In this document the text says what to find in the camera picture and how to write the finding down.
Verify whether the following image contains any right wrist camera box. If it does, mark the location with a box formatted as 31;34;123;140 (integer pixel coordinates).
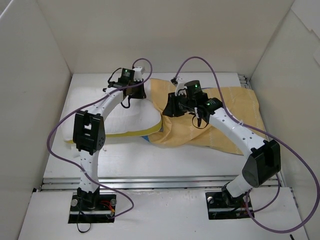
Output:
170;76;186;96

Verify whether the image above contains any white pillow yellow trim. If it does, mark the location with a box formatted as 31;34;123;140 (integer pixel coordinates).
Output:
61;80;162;138

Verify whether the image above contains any aluminium frame rail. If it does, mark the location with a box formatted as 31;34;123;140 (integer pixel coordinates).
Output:
39;73;286;192

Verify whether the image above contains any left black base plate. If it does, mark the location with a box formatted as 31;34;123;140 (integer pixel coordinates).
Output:
68;194;117;224

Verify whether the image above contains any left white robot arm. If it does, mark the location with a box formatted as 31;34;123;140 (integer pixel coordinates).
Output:
73;66;146;210

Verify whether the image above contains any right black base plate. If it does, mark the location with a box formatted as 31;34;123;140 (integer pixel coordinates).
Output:
205;191;250;220

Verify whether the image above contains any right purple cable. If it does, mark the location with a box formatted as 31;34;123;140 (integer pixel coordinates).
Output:
171;56;320;234

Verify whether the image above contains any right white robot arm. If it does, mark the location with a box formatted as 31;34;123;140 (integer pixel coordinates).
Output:
162;80;281;206

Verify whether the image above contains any blue yellow cartoon pillowcase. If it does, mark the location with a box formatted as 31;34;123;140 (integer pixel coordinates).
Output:
144;79;266;158

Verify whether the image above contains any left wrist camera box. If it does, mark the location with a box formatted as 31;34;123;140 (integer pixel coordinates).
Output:
133;66;145;82

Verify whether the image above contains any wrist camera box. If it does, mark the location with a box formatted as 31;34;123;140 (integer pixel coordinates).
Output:
133;66;145;82
170;76;186;96

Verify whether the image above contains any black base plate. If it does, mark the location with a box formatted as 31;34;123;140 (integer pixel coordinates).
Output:
205;191;250;220
68;194;117;224

